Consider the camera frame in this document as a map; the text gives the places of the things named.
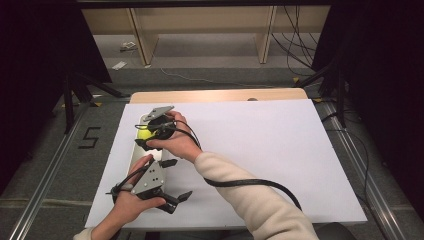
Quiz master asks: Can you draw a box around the black metal stand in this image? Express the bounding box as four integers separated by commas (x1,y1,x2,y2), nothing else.
62,70,132,135
294,49,350,128

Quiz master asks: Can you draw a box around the light wooden table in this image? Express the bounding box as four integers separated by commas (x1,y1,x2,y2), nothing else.
129,88,309,105

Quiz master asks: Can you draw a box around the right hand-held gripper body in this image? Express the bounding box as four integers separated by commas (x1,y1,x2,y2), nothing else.
142,105,177,141

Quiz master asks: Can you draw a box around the aluminium floor rail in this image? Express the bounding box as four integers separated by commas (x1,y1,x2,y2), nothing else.
8,99,92,240
319,99,412,240

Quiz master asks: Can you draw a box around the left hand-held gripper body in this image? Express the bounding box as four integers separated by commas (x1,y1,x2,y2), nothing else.
112,159,168,205

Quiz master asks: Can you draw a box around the white table cover sheet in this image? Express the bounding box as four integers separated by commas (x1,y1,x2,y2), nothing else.
84,99,368,232

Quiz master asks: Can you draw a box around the yellow tennis ball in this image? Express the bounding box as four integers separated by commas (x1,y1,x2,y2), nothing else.
137,128,157,141

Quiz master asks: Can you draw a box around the hanging black cables bundle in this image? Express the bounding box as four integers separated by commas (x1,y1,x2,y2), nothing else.
270,5,319,78

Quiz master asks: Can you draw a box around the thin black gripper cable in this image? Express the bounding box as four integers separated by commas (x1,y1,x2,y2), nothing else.
105,158,156,205

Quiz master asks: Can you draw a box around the person's left hand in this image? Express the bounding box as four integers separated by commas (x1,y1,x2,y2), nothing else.
99,153,168,232

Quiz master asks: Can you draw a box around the white floor cable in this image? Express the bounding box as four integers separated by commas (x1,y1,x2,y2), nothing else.
159,67,275,89

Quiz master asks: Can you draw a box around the thick black gripper cable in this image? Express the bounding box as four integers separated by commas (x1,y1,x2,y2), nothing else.
172,119,303,212

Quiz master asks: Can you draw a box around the black curtain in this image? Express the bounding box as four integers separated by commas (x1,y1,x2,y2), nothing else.
0,0,113,196
311,0,424,223

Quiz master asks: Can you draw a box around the person's right hand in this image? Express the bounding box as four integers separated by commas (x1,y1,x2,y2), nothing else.
145,110,203,164

